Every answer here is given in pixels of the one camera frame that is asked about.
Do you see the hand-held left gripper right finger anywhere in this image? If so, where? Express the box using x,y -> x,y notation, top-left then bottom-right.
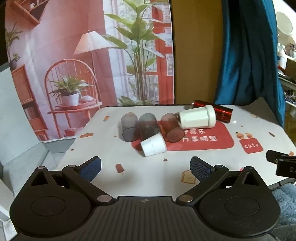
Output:
176,156 -> 270,206

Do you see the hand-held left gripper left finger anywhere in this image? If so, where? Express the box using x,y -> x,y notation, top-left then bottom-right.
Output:
31,156 -> 114,207

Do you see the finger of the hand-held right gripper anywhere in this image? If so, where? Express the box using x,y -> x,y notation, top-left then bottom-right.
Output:
266,150 -> 296,178

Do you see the small white cup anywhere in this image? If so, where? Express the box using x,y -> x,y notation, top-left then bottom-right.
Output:
140,133 -> 167,157

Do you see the brown translucent cup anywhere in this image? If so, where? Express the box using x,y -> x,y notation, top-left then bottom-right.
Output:
160,113 -> 185,143

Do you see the large white cup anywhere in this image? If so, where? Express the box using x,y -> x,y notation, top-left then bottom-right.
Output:
177,105 -> 216,129

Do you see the grey translucent cup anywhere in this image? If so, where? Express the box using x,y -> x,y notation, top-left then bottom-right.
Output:
121,113 -> 140,142
138,113 -> 160,140

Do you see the printed tablecloth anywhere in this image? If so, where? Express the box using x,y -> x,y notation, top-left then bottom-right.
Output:
56,97 -> 296,192

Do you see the blue fluffy rug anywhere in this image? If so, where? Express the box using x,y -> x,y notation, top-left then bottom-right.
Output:
270,184 -> 296,241

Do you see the red metallic bottle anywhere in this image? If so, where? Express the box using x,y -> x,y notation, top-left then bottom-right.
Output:
191,100 -> 233,123

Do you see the cluttered shelf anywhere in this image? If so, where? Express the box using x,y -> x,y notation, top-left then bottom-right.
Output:
276,35 -> 296,116

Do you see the printed room backdrop cloth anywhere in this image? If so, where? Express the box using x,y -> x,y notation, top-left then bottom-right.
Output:
4,0 -> 175,142

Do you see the brown cardboard panel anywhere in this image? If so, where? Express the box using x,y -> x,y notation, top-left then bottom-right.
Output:
171,0 -> 228,105

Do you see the blue curtain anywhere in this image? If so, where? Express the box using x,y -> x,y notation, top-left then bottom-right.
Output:
214,0 -> 286,128

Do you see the white round mirror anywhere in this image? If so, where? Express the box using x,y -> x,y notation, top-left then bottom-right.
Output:
275,11 -> 294,36

